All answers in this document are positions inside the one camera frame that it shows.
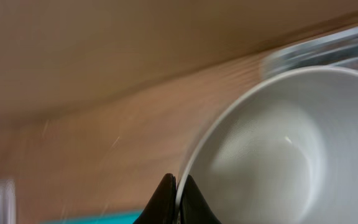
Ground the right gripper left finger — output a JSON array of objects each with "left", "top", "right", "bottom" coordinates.
[{"left": 134, "top": 173, "right": 177, "bottom": 224}]

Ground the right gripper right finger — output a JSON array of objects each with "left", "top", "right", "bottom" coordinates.
[{"left": 180, "top": 175, "right": 221, "bottom": 224}]

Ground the grey saucer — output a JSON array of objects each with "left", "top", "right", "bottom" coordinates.
[{"left": 175, "top": 66, "right": 358, "bottom": 223}]

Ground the teal serving tray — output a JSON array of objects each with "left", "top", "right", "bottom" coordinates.
[{"left": 41, "top": 210, "right": 142, "bottom": 224}]

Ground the grey dish rack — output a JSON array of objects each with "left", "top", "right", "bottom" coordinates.
[{"left": 261, "top": 26, "right": 358, "bottom": 80}]

